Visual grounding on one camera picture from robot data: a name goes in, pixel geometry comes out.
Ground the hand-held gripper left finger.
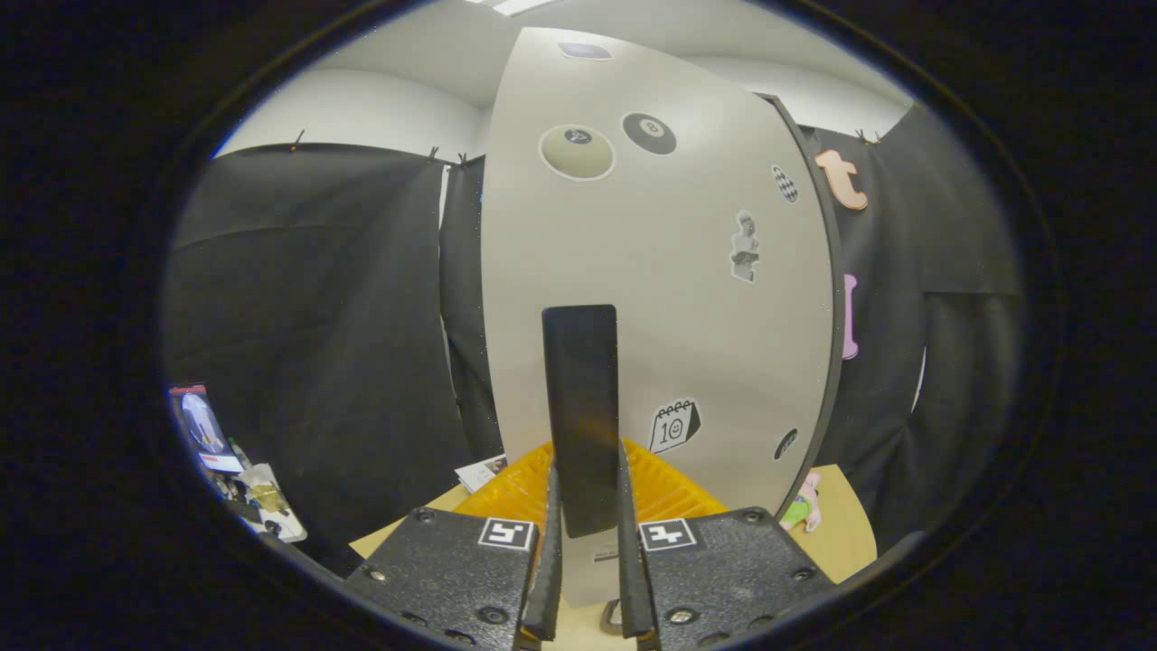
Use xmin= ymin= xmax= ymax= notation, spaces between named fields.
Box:
xmin=348 ymin=440 xmax=563 ymax=651

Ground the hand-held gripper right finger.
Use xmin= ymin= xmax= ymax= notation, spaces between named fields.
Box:
xmin=617 ymin=439 xmax=837 ymax=651

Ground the black door handle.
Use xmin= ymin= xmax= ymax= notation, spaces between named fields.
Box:
xmin=542 ymin=305 xmax=621 ymax=540

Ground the grey shoe cabinet door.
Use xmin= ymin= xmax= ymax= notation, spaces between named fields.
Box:
xmin=481 ymin=27 xmax=837 ymax=609

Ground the grey shoe cabinet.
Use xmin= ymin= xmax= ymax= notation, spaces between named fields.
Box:
xmin=768 ymin=90 xmax=847 ymax=518

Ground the green plush toy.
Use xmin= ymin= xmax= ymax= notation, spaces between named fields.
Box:
xmin=780 ymin=470 xmax=823 ymax=534

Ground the white crumpled package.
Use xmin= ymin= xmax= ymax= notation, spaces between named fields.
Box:
xmin=233 ymin=463 xmax=308 ymax=543

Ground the black backdrop cloth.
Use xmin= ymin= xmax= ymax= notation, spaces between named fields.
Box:
xmin=163 ymin=104 xmax=1027 ymax=580

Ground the blue printed package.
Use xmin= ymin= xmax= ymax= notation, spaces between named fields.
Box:
xmin=169 ymin=384 xmax=245 ymax=473

